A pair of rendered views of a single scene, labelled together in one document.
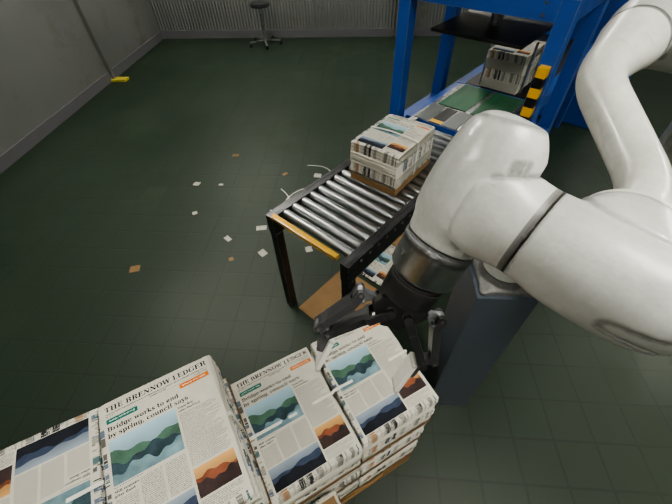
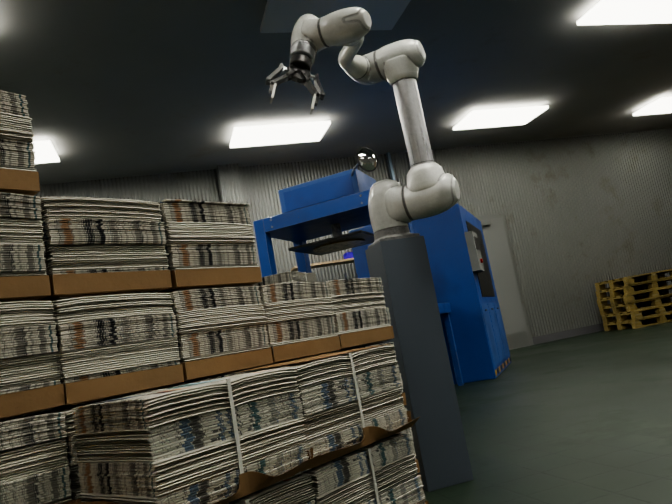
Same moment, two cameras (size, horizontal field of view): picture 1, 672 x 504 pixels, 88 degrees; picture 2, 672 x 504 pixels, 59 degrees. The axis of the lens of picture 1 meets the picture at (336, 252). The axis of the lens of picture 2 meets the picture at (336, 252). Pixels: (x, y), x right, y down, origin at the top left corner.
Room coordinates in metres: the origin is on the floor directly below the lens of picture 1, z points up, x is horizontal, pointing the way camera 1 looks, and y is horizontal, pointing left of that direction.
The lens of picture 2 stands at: (-1.52, 0.63, 0.64)
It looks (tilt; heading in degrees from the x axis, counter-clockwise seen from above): 8 degrees up; 338
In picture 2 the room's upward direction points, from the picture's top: 10 degrees counter-clockwise
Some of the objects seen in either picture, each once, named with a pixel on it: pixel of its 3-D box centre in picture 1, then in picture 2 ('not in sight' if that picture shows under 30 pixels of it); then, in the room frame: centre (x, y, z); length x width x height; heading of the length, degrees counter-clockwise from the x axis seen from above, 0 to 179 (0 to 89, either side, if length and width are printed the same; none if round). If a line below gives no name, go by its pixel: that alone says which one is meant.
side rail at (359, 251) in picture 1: (424, 200); not in sight; (1.47, -0.49, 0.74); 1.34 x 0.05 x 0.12; 137
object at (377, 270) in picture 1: (382, 262); not in sight; (1.66, -0.34, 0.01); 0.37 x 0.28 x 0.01; 137
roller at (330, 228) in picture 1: (326, 225); not in sight; (1.26, 0.04, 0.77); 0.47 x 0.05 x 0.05; 47
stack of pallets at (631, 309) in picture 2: not in sight; (640, 299); (5.59, -7.32, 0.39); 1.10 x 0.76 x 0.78; 85
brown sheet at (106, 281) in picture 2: not in sight; (81, 295); (0.10, 0.67, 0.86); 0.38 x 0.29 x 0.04; 26
